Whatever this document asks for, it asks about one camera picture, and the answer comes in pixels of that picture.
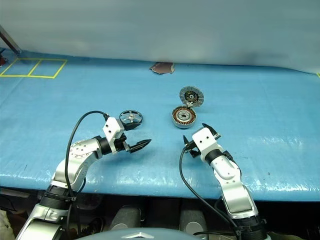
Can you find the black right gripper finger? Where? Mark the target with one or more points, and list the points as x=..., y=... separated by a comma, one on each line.
x=187, y=141
x=210, y=128

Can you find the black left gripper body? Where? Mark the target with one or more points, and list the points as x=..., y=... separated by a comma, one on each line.
x=123, y=145

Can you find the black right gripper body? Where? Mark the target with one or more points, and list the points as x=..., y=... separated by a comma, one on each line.
x=195, y=151

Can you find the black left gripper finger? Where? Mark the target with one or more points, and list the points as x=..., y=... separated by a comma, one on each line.
x=131, y=126
x=140, y=145

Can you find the motor stator with copper windings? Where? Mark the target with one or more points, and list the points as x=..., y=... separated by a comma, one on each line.
x=183, y=117

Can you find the round grey motor cover disc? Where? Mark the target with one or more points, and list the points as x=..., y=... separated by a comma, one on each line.
x=192, y=96

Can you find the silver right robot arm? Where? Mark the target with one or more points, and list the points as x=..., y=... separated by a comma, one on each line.
x=235, y=195

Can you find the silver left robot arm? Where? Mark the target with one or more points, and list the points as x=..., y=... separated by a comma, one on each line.
x=75, y=155

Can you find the blue table cover sheet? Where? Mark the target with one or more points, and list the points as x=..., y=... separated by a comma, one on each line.
x=75, y=95

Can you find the torn brown hole patch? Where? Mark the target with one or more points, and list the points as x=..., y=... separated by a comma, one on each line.
x=162, y=68

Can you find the grey rounded shape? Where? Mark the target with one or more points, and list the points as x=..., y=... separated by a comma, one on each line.
x=125, y=217
x=192, y=221

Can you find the grey robot torso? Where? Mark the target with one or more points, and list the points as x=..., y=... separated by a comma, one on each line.
x=140, y=235

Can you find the yellow tape rectangles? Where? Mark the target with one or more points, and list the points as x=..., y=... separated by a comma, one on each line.
x=40, y=59

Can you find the small red object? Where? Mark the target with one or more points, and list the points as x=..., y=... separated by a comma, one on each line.
x=2, y=61

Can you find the dark metal pole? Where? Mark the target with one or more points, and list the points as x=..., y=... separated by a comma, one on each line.
x=10, y=40

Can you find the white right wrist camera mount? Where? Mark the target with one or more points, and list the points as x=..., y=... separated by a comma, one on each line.
x=205, y=140

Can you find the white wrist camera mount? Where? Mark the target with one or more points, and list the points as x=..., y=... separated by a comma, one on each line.
x=205, y=140
x=112, y=130

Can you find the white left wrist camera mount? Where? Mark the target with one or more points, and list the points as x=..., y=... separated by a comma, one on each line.
x=112, y=130

